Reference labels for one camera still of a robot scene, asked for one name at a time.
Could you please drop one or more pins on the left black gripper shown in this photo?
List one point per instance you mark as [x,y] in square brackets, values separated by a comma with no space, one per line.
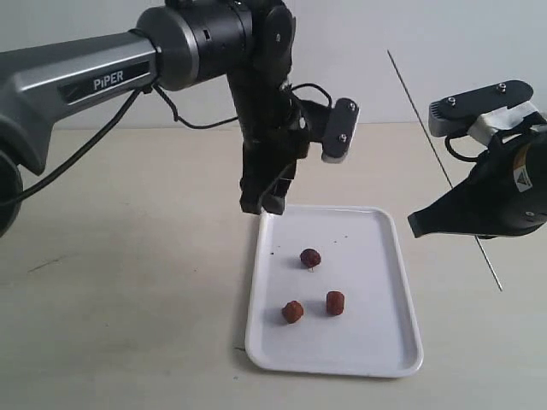
[278,127]

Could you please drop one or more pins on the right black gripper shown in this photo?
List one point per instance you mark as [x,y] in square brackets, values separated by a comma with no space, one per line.
[503,196]

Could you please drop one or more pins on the thin metal skewer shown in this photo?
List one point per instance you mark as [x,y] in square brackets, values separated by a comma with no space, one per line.
[440,162]

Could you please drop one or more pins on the dark red cherry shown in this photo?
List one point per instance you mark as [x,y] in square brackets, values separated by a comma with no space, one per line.
[310,258]

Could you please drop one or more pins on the left robot arm grey Piper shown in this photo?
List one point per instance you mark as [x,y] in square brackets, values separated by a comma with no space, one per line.
[174,46]

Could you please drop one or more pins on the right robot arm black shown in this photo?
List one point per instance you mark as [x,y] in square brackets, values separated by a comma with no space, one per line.
[504,194]

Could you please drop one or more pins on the white rectangular plastic tray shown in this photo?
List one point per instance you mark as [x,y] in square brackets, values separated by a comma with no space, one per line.
[377,334]

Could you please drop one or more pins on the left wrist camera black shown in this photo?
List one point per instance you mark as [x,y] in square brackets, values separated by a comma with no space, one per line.
[339,131]

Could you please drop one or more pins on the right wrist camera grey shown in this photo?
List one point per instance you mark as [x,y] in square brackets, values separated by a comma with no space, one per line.
[503,109]

